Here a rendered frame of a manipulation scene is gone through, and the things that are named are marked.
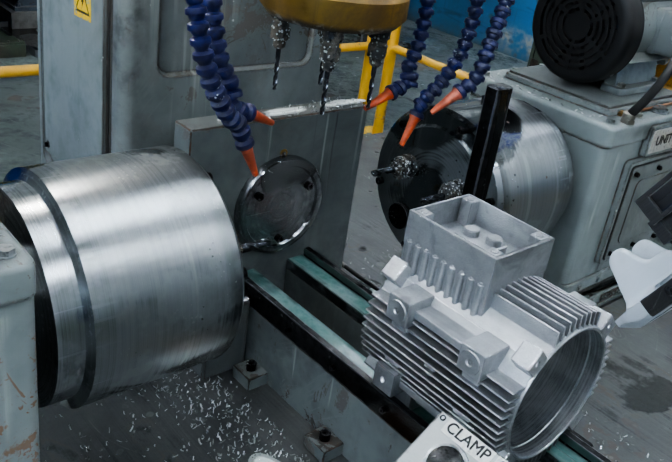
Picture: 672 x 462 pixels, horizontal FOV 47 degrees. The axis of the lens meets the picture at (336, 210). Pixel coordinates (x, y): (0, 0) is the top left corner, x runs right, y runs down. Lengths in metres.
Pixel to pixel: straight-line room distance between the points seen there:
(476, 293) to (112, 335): 0.35
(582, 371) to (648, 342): 0.53
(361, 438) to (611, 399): 0.44
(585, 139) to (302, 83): 0.44
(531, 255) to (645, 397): 0.52
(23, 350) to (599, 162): 0.88
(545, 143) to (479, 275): 0.44
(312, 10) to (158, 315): 0.37
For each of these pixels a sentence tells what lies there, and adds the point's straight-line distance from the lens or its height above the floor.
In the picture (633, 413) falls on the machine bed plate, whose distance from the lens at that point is 1.25.
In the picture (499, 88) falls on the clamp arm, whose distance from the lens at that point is 0.96.
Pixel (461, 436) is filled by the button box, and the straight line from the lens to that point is 0.65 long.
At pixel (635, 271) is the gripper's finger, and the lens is 0.66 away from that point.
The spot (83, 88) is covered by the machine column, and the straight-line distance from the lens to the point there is 1.15.
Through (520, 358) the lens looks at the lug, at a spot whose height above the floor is 1.08.
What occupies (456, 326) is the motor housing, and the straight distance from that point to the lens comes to 0.80.
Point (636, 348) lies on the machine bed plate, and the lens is 1.40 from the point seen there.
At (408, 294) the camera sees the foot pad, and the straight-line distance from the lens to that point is 0.82.
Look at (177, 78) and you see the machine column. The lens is 1.08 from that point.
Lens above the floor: 1.49
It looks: 25 degrees down
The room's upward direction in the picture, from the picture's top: 9 degrees clockwise
